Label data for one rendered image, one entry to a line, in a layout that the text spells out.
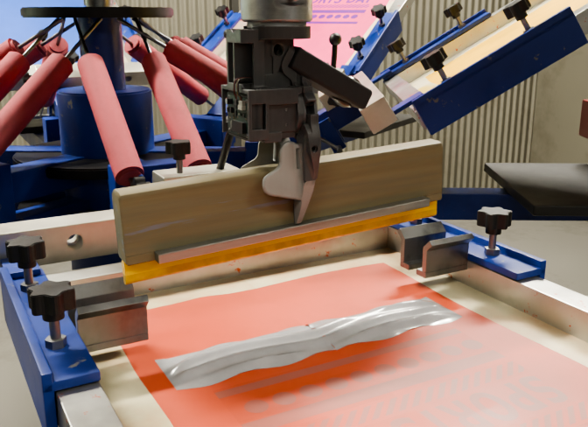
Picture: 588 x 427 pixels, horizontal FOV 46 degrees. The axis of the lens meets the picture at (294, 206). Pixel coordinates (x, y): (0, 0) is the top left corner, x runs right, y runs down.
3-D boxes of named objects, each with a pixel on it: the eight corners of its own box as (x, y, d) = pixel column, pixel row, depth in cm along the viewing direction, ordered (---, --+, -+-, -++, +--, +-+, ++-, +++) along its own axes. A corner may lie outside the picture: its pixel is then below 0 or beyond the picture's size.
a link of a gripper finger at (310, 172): (288, 180, 77) (282, 101, 76) (302, 178, 78) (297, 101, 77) (309, 182, 73) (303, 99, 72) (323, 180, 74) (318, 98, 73)
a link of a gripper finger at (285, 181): (258, 228, 76) (251, 143, 75) (306, 221, 79) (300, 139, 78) (271, 231, 73) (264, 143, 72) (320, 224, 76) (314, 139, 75)
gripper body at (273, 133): (220, 137, 78) (218, 25, 75) (289, 131, 82) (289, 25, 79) (250, 149, 71) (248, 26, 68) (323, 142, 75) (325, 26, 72)
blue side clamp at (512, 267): (542, 311, 89) (547, 259, 87) (513, 319, 87) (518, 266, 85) (399, 245, 115) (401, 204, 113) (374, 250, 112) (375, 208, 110)
